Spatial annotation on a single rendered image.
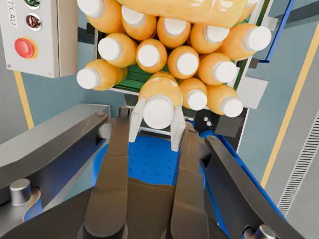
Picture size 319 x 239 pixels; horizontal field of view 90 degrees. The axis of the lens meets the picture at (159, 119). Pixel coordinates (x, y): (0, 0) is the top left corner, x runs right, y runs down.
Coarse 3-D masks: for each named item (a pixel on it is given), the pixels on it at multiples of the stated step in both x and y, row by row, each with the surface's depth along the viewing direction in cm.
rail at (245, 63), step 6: (264, 0) 40; (270, 0) 38; (264, 6) 39; (270, 6) 38; (264, 12) 39; (258, 18) 41; (264, 18) 39; (258, 24) 41; (246, 60) 43; (246, 66) 43; (240, 72) 45; (240, 78) 44; (234, 84) 47; (240, 84) 45
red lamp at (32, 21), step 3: (27, 15) 29; (30, 15) 29; (27, 18) 29; (30, 18) 29; (33, 18) 29; (36, 18) 29; (27, 21) 29; (30, 21) 29; (33, 21) 29; (36, 21) 29; (27, 24) 29; (30, 24) 29; (33, 24) 29; (36, 24) 30; (30, 27) 30; (33, 27) 30; (36, 27) 30
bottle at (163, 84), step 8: (160, 72) 35; (168, 72) 38; (152, 80) 24; (160, 80) 24; (168, 80) 24; (144, 88) 24; (152, 88) 22; (160, 88) 22; (168, 88) 22; (176, 88) 24; (144, 96) 22; (152, 96) 21; (160, 96) 21; (168, 96) 22; (176, 96) 23; (176, 104) 23
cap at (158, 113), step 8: (152, 104) 19; (160, 104) 19; (168, 104) 19; (144, 112) 19; (152, 112) 19; (160, 112) 19; (168, 112) 19; (152, 120) 20; (160, 120) 20; (168, 120) 20; (160, 128) 20
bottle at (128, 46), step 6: (108, 36) 32; (114, 36) 32; (120, 36) 33; (126, 36) 35; (120, 42) 32; (126, 42) 33; (132, 42) 36; (126, 48) 33; (132, 48) 35; (120, 54) 32; (126, 54) 33; (132, 54) 35; (108, 60) 34; (114, 60) 32; (120, 60) 33; (126, 60) 34; (132, 60) 37; (114, 66) 37; (120, 66) 36; (126, 66) 38
